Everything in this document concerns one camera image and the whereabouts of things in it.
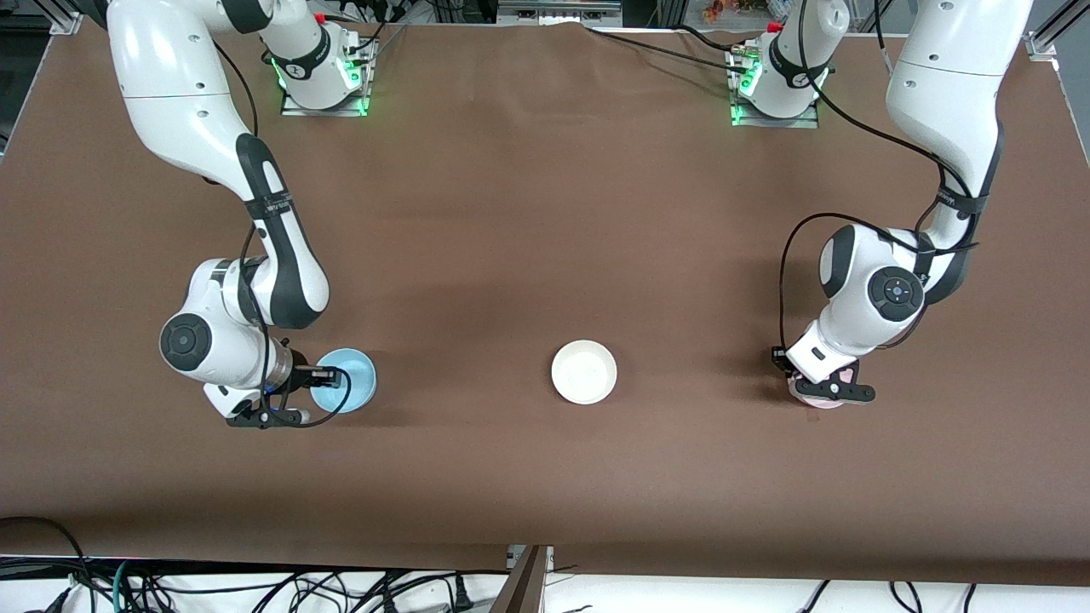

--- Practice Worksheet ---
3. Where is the light blue bowl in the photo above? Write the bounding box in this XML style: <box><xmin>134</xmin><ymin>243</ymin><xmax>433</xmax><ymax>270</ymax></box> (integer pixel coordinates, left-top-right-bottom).
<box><xmin>310</xmin><ymin>347</ymin><xmax>378</xmax><ymax>415</ymax></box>

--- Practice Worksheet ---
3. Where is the pink bowl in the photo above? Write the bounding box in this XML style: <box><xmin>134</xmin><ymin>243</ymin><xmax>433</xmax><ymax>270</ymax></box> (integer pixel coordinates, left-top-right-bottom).
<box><xmin>788</xmin><ymin>362</ymin><xmax>859</xmax><ymax>410</ymax></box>

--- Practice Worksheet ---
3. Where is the white bowl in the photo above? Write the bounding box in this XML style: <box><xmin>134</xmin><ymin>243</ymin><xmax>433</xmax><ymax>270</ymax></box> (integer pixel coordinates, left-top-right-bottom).
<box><xmin>551</xmin><ymin>340</ymin><xmax>618</xmax><ymax>406</ymax></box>

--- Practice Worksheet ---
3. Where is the brown table mat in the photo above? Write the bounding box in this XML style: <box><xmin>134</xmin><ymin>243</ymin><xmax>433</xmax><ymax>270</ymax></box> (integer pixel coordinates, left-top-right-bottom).
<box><xmin>0</xmin><ymin>15</ymin><xmax>1090</xmax><ymax>588</ymax></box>

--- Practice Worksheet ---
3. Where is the colourful background object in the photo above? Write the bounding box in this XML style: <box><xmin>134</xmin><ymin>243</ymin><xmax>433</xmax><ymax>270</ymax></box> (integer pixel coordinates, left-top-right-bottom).
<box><xmin>703</xmin><ymin>0</ymin><xmax>789</xmax><ymax>22</ymax></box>

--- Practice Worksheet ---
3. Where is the black right camera mount bracket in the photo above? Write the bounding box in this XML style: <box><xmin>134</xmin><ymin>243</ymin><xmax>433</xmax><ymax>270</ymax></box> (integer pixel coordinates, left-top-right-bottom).
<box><xmin>226</xmin><ymin>407</ymin><xmax>290</xmax><ymax>429</ymax></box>

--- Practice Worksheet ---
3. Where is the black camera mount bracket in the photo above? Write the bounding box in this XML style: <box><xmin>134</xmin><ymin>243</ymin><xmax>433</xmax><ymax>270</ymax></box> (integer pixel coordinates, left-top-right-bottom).
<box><xmin>802</xmin><ymin>381</ymin><xmax>876</xmax><ymax>404</ymax></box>
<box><xmin>226</xmin><ymin>407</ymin><xmax>290</xmax><ymax>429</ymax></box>

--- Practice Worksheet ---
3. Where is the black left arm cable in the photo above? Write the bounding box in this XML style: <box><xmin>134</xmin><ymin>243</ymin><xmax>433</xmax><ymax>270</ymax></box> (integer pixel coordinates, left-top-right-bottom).
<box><xmin>777</xmin><ymin>0</ymin><xmax>980</xmax><ymax>352</ymax></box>

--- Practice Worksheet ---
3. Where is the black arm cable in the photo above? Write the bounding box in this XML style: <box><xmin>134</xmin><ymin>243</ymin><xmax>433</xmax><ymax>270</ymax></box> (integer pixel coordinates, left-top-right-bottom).
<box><xmin>213</xmin><ymin>41</ymin><xmax>353</xmax><ymax>428</ymax></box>
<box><xmin>777</xmin><ymin>0</ymin><xmax>980</xmax><ymax>352</ymax></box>

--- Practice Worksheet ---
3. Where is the black left camera mount bracket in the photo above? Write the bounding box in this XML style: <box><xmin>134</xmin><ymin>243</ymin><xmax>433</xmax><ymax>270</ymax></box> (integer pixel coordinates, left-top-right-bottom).
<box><xmin>802</xmin><ymin>381</ymin><xmax>876</xmax><ymax>404</ymax></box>

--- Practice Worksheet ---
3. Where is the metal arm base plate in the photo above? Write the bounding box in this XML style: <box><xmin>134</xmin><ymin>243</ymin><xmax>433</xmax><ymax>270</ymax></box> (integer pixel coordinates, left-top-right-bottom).
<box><xmin>281</xmin><ymin>38</ymin><xmax>374</xmax><ymax>117</ymax></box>
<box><xmin>730</xmin><ymin>47</ymin><xmax>820</xmax><ymax>129</ymax></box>

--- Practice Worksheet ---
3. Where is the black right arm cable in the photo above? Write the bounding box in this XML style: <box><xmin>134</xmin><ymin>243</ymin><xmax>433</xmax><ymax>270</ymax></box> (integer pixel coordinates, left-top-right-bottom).
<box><xmin>213</xmin><ymin>41</ymin><xmax>353</xmax><ymax>428</ymax></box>

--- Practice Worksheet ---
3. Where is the thick black looped cable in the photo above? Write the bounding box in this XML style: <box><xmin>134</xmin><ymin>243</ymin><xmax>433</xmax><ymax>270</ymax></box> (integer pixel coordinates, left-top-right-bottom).
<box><xmin>0</xmin><ymin>515</ymin><xmax>90</xmax><ymax>597</ymax></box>

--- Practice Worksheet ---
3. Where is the aluminium post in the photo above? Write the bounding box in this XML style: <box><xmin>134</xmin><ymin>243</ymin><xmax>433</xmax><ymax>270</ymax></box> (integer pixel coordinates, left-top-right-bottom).
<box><xmin>490</xmin><ymin>545</ymin><xmax>554</xmax><ymax>613</ymax></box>

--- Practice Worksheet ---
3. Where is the long black table cable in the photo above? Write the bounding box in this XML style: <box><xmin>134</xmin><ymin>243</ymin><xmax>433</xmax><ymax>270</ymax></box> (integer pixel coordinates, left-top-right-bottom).
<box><xmin>583</xmin><ymin>24</ymin><xmax>754</xmax><ymax>73</ymax></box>

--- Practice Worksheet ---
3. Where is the short black table cable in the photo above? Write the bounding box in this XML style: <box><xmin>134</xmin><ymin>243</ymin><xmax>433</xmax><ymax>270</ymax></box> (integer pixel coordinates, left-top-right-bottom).
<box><xmin>677</xmin><ymin>23</ymin><xmax>746</xmax><ymax>54</ymax></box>

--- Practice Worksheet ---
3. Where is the black base cable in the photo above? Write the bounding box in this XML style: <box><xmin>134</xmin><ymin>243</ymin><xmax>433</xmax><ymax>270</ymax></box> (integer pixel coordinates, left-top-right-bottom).
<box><xmin>336</xmin><ymin>0</ymin><xmax>408</xmax><ymax>62</ymax></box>

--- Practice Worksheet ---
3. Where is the aluminium frame profile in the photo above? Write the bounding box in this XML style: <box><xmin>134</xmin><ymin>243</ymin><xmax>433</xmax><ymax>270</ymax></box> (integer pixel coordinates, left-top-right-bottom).
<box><xmin>1026</xmin><ymin>0</ymin><xmax>1090</xmax><ymax>60</ymax></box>
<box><xmin>38</xmin><ymin>0</ymin><xmax>86</xmax><ymax>35</ymax></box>

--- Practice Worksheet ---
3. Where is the metal frame bar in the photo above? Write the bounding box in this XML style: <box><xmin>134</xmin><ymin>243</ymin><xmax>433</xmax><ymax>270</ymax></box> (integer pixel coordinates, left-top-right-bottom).
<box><xmin>498</xmin><ymin>0</ymin><xmax>622</xmax><ymax>26</ymax></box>

